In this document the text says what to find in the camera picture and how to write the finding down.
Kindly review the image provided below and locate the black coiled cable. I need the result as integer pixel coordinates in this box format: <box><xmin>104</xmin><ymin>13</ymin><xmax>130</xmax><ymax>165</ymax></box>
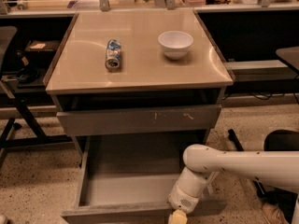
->
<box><xmin>16</xmin><ymin>66</ymin><xmax>41</xmax><ymax>85</ymax></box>

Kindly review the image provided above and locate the grey drawer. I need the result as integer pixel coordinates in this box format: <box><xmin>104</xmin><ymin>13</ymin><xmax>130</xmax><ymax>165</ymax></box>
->
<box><xmin>57</xmin><ymin>105</ymin><xmax>221</xmax><ymax>136</ymax></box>
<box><xmin>61</xmin><ymin>132</ymin><xmax>228</xmax><ymax>224</ymax></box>

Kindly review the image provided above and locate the white ceramic bowl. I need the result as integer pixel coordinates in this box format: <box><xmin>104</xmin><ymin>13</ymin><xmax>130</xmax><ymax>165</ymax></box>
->
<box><xmin>158</xmin><ymin>31</ymin><xmax>193</xmax><ymax>60</ymax></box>

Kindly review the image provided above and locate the grey drawer cabinet with top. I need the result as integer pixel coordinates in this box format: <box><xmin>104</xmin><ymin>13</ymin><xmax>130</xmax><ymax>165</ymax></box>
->
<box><xmin>42</xmin><ymin>8</ymin><xmax>235</xmax><ymax>147</ymax></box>

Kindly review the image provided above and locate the black office chair left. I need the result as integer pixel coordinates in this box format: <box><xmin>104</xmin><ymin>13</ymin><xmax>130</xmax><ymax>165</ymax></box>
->
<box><xmin>0</xmin><ymin>26</ymin><xmax>72</xmax><ymax>161</ymax></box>

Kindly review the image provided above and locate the crushed blue soda can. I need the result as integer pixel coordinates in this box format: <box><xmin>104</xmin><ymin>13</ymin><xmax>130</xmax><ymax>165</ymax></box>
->
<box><xmin>105</xmin><ymin>39</ymin><xmax>121</xmax><ymax>71</ymax></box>

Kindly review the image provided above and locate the person black trouser leg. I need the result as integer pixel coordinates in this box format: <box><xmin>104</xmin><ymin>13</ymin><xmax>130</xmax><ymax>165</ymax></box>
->
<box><xmin>263</xmin><ymin>130</ymin><xmax>299</xmax><ymax>217</ymax></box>

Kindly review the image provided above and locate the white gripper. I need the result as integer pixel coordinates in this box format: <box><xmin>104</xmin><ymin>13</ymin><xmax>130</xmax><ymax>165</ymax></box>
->
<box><xmin>168</xmin><ymin>184</ymin><xmax>203</xmax><ymax>224</ymax></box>

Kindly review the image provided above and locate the dark round table right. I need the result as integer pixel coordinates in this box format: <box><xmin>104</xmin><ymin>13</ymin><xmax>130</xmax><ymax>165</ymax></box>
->
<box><xmin>276</xmin><ymin>47</ymin><xmax>299</xmax><ymax>74</ymax></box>

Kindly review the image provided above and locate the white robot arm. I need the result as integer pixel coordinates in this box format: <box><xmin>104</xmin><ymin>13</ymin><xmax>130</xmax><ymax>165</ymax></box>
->
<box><xmin>168</xmin><ymin>144</ymin><xmax>299</xmax><ymax>224</ymax></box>

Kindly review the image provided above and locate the tan shoe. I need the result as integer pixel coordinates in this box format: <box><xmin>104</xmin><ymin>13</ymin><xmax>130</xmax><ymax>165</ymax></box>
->
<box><xmin>262</xmin><ymin>203</ymin><xmax>289</xmax><ymax>224</ymax></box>

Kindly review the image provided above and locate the black box with label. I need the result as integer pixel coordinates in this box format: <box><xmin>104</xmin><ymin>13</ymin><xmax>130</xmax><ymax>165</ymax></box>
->
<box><xmin>25</xmin><ymin>40</ymin><xmax>60</xmax><ymax>52</ymax></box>

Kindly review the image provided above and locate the grey top drawer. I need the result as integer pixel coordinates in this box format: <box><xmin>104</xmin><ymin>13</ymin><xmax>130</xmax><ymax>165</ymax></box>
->
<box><xmin>57</xmin><ymin>105</ymin><xmax>221</xmax><ymax>136</ymax></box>

